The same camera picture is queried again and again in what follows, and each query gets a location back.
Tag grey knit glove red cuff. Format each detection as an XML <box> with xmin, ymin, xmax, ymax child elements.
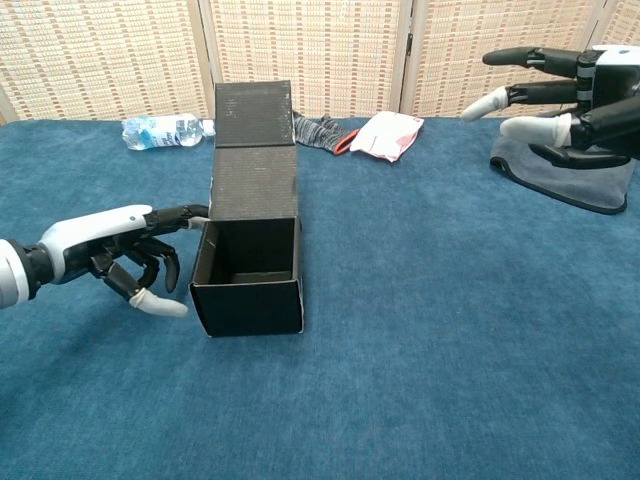
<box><xmin>292</xmin><ymin>110</ymin><xmax>361</xmax><ymax>156</ymax></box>

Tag blue carpet table cover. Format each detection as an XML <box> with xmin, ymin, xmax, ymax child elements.
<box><xmin>0</xmin><ymin>117</ymin><xmax>640</xmax><ymax>480</ymax></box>

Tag clear plastic water bottle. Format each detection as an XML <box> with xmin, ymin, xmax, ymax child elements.
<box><xmin>121</xmin><ymin>113</ymin><xmax>217</xmax><ymax>151</ymax></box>

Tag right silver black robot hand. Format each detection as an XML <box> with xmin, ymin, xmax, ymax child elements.
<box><xmin>459</xmin><ymin>44</ymin><xmax>640</xmax><ymax>171</ymax></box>

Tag dark grey folded cloth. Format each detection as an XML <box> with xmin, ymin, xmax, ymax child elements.
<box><xmin>488</xmin><ymin>134</ymin><xmax>637</xmax><ymax>215</ymax></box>

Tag beige woven screen panel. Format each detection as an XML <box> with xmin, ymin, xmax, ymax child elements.
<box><xmin>199</xmin><ymin>0</ymin><xmax>416</xmax><ymax>121</ymax></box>
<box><xmin>562</xmin><ymin>0</ymin><xmax>640</xmax><ymax>119</ymax></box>
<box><xmin>0</xmin><ymin>0</ymin><xmax>221</xmax><ymax>126</ymax></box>
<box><xmin>399</xmin><ymin>0</ymin><xmax>606</xmax><ymax>119</ymax></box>

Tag black paper box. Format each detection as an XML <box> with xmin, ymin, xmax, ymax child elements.
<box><xmin>188</xmin><ymin>82</ymin><xmax>305</xmax><ymax>339</ymax></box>

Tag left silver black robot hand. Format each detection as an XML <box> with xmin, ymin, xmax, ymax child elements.
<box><xmin>37</xmin><ymin>202</ymin><xmax>212</xmax><ymax>320</ymax></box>

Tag white pink wipes pack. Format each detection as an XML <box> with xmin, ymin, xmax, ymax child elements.
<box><xmin>348</xmin><ymin>110</ymin><xmax>426</xmax><ymax>163</ymax></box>

